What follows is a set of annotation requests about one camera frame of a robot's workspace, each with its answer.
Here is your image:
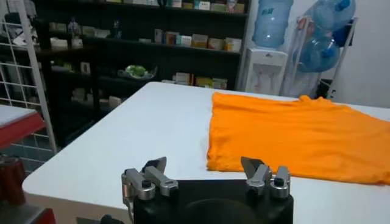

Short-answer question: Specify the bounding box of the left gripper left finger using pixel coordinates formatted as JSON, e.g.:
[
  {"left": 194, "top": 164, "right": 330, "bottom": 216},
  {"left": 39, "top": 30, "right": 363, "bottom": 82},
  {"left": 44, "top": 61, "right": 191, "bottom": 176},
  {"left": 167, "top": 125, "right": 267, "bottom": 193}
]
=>
[{"left": 121, "top": 156, "right": 179, "bottom": 203}]

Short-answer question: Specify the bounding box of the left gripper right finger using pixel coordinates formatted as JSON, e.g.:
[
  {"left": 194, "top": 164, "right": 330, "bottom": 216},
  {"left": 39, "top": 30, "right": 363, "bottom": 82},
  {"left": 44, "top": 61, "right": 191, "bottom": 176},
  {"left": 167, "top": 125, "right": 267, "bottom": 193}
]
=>
[{"left": 240, "top": 156, "right": 291, "bottom": 200}]

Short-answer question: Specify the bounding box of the orange t-shirt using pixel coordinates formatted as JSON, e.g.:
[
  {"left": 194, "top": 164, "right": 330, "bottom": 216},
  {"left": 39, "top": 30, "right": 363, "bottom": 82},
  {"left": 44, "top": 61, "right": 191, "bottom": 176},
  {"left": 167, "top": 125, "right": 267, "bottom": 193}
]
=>
[{"left": 206, "top": 91, "right": 390, "bottom": 186}]

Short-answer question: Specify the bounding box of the large white table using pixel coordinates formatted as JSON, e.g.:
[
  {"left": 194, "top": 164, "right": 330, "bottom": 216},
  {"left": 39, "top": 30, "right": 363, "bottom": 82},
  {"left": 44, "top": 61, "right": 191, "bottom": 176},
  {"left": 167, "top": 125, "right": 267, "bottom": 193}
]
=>
[{"left": 21, "top": 81, "right": 390, "bottom": 224}]

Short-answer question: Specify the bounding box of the white orange medicine box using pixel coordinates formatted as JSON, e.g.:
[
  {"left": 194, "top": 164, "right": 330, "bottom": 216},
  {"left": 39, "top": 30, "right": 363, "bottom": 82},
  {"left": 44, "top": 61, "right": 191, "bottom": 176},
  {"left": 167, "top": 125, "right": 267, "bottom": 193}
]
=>
[{"left": 212, "top": 77, "right": 229, "bottom": 90}]

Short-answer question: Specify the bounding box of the white red medicine box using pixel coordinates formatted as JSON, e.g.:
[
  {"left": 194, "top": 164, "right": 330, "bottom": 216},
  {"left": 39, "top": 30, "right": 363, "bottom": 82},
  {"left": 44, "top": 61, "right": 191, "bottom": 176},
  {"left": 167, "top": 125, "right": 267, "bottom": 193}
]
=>
[{"left": 175, "top": 72, "right": 194, "bottom": 86}]

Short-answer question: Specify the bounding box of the white water dispenser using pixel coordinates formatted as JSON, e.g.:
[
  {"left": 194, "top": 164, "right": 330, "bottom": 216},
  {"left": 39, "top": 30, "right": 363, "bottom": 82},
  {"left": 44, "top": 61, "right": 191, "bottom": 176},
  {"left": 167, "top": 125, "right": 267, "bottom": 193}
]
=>
[{"left": 240, "top": 47, "right": 289, "bottom": 96}]

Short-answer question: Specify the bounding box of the glass bowl with green items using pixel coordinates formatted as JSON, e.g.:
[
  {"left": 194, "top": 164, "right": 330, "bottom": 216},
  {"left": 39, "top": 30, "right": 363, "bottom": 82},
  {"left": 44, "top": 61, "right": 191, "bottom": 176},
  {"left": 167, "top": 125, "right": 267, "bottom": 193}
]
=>
[{"left": 118, "top": 64, "right": 158, "bottom": 80}]

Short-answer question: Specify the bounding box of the black shelving unit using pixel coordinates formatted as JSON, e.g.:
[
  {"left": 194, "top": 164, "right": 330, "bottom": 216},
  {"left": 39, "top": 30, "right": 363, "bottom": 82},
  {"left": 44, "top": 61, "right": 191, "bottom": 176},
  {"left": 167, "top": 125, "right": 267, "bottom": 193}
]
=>
[{"left": 30, "top": 0, "right": 252, "bottom": 147}]

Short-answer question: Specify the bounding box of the white metal jug rack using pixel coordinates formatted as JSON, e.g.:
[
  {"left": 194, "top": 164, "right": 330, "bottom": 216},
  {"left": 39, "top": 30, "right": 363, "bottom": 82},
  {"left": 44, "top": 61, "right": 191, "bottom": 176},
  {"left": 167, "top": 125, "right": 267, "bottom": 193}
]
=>
[{"left": 280, "top": 15, "right": 359, "bottom": 100}]

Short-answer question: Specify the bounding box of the yellow white medicine box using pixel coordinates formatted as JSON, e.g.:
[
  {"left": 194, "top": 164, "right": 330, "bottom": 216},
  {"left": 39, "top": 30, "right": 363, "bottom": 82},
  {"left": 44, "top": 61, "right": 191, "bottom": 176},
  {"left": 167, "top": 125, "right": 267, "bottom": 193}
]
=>
[{"left": 224, "top": 37, "right": 243, "bottom": 52}]

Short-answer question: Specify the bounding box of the white red flat box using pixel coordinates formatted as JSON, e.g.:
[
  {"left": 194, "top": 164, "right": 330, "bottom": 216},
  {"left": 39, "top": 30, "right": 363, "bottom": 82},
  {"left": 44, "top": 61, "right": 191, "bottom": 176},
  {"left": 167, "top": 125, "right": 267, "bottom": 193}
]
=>
[{"left": 208, "top": 37, "right": 225, "bottom": 51}]

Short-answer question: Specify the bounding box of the white teal medicine box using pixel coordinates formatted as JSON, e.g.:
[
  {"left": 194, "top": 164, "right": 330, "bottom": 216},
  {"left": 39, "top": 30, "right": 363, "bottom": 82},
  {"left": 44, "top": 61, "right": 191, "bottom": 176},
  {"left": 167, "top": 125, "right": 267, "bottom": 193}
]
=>
[{"left": 175, "top": 35, "right": 193, "bottom": 47}]

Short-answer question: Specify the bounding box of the colourful medicine box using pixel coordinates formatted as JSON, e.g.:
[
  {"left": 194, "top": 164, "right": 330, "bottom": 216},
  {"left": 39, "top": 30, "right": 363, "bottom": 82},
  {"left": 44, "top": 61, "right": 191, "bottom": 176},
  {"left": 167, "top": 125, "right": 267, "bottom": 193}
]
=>
[{"left": 164, "top": 30, "right": 180, "bottom": 46}]

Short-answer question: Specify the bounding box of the upright blue water jug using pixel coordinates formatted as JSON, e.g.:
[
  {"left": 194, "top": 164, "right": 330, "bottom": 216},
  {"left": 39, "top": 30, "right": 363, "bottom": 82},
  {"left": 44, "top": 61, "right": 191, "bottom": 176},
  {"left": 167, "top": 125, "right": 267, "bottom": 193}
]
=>
[{"left": 252, "top": 0, "right": 295, "bottom": 49}]

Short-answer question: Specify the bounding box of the dark blue bottle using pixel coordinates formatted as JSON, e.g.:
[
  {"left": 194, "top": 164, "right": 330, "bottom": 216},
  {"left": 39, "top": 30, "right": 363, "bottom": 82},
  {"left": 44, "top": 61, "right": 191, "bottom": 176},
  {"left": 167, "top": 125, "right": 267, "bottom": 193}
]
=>
[{"left": 112, "top": 18, "right": 123, "bottom": 39}]

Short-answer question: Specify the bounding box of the white wire grid panel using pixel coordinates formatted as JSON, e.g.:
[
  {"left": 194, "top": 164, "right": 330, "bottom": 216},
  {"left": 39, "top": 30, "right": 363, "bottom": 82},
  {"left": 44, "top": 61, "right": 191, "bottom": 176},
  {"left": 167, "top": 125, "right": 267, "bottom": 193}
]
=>
[{"left": 0, "top": 0, "right": 59, "bottom": 183}]

